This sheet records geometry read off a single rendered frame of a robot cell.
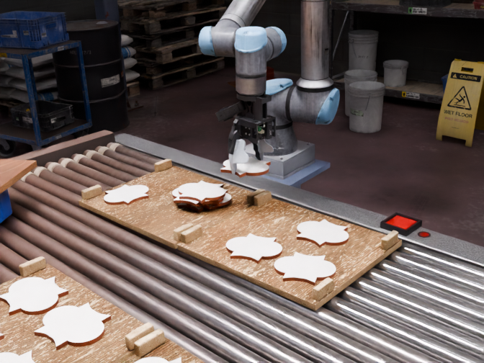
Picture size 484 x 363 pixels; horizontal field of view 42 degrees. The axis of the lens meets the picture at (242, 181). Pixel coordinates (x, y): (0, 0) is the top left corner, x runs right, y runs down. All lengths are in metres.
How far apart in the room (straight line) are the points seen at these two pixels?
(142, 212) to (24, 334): 0.55
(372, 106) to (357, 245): 3.73
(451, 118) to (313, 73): 3.20
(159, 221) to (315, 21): 0.75
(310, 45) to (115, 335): 1.08
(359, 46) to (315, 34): 4.27
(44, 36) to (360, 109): 2.48
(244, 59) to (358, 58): 4.74
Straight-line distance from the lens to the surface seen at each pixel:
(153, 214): 1.69
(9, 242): 1.73
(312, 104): 1.97
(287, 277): 1.36
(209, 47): 1.66
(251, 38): 1.49
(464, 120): 5.04
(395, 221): 1.65
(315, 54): 1.94
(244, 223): 1.61
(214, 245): 1.51
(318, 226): 1.57
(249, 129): 1.56
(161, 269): 1.47
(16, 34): 4.85
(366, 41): 6.18
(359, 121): 5.22
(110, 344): 1.23
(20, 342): 1.29
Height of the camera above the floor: 1.65
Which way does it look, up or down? 23 degrees down
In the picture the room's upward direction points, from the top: 2 degrees counter-clockwise
